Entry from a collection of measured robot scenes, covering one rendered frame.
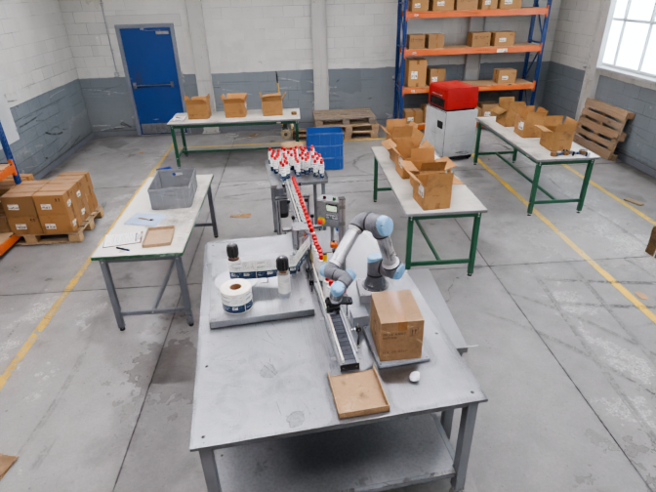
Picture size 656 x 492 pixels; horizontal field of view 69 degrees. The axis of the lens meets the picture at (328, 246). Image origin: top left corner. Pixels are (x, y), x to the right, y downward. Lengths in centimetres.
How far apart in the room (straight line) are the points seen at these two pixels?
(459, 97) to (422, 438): 621
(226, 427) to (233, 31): 888
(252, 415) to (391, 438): 104
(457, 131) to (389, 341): 622
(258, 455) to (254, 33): 865
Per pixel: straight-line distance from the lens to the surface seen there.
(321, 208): 319
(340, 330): 294
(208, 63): 1057
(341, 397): 261
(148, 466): 362
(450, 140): 853
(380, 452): 318
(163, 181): 556
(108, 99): 1129
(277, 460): 316
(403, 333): 268
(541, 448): 371
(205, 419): 261
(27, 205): 668
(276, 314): 312
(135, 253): 429
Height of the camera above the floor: 272
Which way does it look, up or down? 29 degrees down
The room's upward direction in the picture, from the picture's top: 2 degrees counter-clockwise
